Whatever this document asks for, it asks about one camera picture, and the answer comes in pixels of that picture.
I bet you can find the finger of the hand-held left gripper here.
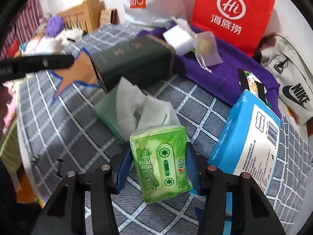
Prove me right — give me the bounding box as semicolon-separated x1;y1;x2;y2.
18;54;75;77

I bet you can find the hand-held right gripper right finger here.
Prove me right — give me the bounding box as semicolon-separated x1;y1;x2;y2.
186;142;286;235

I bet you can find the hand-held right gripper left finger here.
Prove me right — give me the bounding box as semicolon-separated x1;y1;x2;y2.
37;148;134;235

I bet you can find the bright green tissue pack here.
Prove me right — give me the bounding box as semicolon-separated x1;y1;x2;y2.
129;125;193;204

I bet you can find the blue felt star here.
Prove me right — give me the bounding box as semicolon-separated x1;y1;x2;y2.
46;50;103;105

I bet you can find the white fluffy plush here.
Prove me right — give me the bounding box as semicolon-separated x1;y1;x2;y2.
56;28;85;47

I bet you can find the purple plush toy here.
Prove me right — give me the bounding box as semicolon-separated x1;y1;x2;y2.
45;16;65;37

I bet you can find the pink striped curtain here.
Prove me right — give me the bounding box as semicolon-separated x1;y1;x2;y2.
0;0;45;59

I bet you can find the blue tissue pack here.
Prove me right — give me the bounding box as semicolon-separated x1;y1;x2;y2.
208;89;281;216

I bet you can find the grey checked bedsheet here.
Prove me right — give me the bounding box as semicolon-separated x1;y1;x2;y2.
15;22;309;235

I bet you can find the wooden headboard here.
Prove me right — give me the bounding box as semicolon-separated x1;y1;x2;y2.
56;0;106;34

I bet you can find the white loose tissue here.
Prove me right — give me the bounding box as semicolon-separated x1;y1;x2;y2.
116;77;181;134

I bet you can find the yellow patterned quilt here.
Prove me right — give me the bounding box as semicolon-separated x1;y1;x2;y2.
0;78;42;203

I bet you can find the patterned cardboard box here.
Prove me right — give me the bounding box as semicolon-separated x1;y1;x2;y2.
99;8;119;26

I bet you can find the dark green box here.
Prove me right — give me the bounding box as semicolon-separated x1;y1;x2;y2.
89;35;175;95

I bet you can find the purple towel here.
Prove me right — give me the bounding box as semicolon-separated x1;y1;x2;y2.
137;21;281;118

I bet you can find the white sponge block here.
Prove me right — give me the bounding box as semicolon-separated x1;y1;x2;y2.
163;27;194;56

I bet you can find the beige sling bag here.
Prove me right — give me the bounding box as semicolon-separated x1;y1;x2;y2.
259;35;313;125

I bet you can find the black watch strap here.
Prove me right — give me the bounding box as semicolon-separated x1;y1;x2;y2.
237;69;273;108

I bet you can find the translucent drawstring pouch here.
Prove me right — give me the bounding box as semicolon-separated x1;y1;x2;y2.
171;17;224;73

